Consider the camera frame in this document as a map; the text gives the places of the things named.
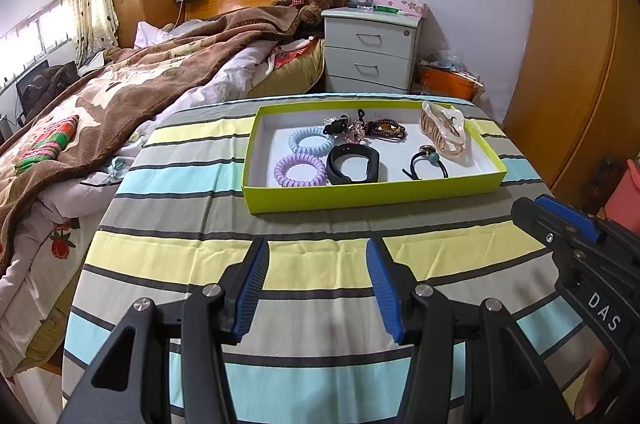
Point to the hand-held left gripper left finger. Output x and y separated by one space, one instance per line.
250 294

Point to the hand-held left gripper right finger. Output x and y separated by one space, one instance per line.
385 299

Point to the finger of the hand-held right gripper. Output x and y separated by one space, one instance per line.
535 221
570 219

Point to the green cardboard box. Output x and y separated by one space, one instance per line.
380 196

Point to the black smart band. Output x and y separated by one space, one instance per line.
334 171

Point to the black bow hair clip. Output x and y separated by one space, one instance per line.
337 125

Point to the person's right hand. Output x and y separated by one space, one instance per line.
592 384

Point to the pink bucket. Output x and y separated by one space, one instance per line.
625 194

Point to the striped tablecloth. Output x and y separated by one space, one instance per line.
190 224

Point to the beige hair claw clip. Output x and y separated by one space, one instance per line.
442 129

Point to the large wooden wardrobe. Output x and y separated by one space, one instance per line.
570 54

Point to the orange basin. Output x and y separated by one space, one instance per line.
447 81

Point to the white floral quilt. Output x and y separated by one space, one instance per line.
45 224

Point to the yellow pillow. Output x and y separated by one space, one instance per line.
295 74

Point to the grey nightstand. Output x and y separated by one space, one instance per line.
370 54

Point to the brown patterned blanket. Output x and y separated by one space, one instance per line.
125 94

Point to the red green plaid cloth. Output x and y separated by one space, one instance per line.
45 144

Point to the pink floral box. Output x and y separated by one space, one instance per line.
400 4

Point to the dark clothes heap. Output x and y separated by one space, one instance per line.
47 86

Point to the window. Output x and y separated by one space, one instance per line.
30 34

